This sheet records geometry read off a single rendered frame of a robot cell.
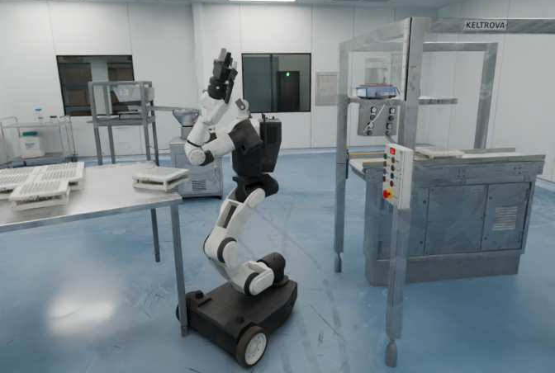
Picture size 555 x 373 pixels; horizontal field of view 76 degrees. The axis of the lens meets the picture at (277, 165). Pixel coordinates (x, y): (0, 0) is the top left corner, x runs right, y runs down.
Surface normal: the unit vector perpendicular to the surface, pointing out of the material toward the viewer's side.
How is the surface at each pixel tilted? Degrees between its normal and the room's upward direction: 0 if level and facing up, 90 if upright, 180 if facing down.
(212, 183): 89
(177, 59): 90
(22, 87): 90
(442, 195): 90
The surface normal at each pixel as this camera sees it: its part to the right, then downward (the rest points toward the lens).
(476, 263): 0.13, 0.22
